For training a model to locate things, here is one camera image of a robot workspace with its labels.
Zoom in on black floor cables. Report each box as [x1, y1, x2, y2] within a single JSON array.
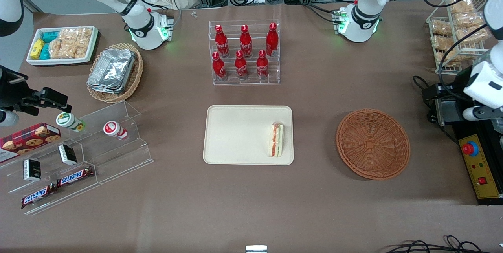
[[383, 235, 503, 253]]

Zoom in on bagged fried cracker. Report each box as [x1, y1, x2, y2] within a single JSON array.
[[436, 48, 460, 69], [450, 0, 475, 14], [430, 20, 452, 35], [453, 11, 485, 28], [431, 35, 456, 49], [456, 25, 490, 44]]

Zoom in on brown round wicker basket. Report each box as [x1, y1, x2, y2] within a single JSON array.
[[336, 108, 411, 180]]

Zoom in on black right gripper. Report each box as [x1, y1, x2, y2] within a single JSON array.
[[0, 66, 73, 113]]

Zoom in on yellow control panel red button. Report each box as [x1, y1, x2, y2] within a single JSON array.
[[459, 134, 500, 199]]

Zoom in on clear acrylic bottle rack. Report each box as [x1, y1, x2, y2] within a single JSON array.
[[208, 20, 281, 86]]

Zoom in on stacked aluminium foil containers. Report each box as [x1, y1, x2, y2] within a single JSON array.
[[87, 48, 137, 95]]

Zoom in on black countertop appliance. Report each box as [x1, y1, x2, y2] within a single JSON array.
[[434, 88, 503, 206]]

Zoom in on white rectangular snack tray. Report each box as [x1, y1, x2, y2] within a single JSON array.
[[26, 26, 99, 66]]

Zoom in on light oval wicker basket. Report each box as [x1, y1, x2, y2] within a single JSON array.
[[86, 43, 144, 103]]

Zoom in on beige plastic tray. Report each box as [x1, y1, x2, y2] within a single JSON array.
[[203, 105, 294, 166]]

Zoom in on clear bag rice crackers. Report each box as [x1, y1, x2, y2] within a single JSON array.
[[49, 39, 89, 59], [59, 28, 93, 46]]

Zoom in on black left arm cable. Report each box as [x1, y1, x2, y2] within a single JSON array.
[[438, 23, 492, 92]]

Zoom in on black power cable with plug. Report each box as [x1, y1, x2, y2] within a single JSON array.
[[413, 75, 460, 145]]

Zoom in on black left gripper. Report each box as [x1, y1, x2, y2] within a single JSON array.
[[422, 64, 478, 103]]

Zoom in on red lid yogurt cup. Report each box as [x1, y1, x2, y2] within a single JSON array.
[[103, 121, 129, 140]]

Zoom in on red cookie box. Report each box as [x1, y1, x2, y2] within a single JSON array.
[[0, 123, 61, 163]]

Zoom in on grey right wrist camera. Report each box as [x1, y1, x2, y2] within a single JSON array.
[[0, 110, 19, 127]]

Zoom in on clear acrylic stepped display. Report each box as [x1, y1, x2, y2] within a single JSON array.
[[0, 101, 154, 216]]

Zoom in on white wire rack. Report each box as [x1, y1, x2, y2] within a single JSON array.
[[426, 0, 503, 75]]

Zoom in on red cola bottle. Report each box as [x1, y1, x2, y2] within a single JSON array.
[[215, 24, 230, 58], [266, 22, 279, 57], [256, 50, 269, 79], [212, 51, 227, 81], [240, 24, 253, 58], [235, 50, 249, 80]]

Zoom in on snickers chocolate bar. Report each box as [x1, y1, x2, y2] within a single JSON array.
[[21, 184, 57, 209], [56, 165, 95, 188]]

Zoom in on small black white box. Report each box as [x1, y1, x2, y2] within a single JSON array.
[[58, 144, 78, 166], [23, 159, 42, 182]]

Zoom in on green lid yogurt cup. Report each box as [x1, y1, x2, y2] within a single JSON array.
[[56, 112, 86, 132]]

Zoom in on triangular sandwich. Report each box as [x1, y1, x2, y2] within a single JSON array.
[[269, 123, 284, 158]]

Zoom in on yellow snack pack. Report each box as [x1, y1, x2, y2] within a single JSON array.
[[31, 39, 44, 60]]

